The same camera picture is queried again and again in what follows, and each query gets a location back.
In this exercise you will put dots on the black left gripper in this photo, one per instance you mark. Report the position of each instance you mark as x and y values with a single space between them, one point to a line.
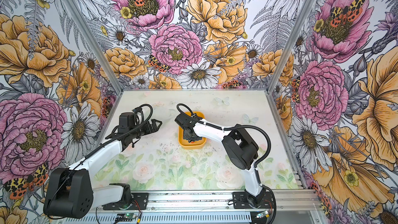
148 130

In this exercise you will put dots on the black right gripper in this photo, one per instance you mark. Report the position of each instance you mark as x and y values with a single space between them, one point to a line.
185 136

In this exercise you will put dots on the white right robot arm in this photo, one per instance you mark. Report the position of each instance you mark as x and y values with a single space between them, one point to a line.
239 145

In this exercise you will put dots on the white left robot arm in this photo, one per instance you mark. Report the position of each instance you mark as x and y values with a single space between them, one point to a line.
70 192

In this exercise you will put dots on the yellow plastic bin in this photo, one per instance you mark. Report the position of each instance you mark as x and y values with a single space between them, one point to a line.
186 145

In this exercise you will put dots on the green circuit board left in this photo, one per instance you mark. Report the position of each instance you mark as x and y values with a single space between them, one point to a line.
127 217

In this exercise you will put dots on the small circuit board right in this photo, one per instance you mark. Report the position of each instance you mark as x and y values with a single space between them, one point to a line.
263 214

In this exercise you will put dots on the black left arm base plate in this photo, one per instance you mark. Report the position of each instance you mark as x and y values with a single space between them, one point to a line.
136 201

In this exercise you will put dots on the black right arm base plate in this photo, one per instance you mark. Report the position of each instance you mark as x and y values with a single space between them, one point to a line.
244 200

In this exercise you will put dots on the white ventilated cable duct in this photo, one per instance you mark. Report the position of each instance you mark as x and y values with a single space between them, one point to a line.
167 218

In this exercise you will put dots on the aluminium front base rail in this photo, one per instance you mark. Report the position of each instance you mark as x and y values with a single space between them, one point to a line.
216 200

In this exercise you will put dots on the left aluminium corner post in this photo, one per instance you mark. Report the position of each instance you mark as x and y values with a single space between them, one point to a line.
82 24

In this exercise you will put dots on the vertical aluminium corner post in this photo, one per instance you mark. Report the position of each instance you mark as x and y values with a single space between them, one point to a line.
301 18

